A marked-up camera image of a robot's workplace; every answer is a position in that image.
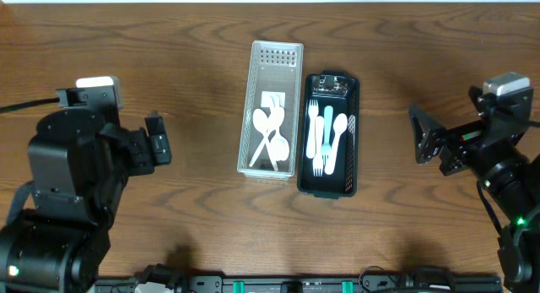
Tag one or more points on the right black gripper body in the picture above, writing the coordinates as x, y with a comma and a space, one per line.
441, 148

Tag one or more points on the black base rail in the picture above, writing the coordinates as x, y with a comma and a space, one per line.
159, 278

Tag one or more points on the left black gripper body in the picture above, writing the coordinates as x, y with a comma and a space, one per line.
143, 149

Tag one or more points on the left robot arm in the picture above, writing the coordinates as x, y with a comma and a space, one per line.
57, 231

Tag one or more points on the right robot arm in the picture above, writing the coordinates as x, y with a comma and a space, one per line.
507, 181

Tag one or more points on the white spoon group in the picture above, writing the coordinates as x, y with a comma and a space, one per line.
340, 125

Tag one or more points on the white fork group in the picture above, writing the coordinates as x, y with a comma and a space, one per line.
317, 162
313, 113

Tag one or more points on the black plastic basket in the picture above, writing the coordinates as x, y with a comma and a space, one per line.
342, 92

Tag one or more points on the clear plastic basket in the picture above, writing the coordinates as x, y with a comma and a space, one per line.
275, 69

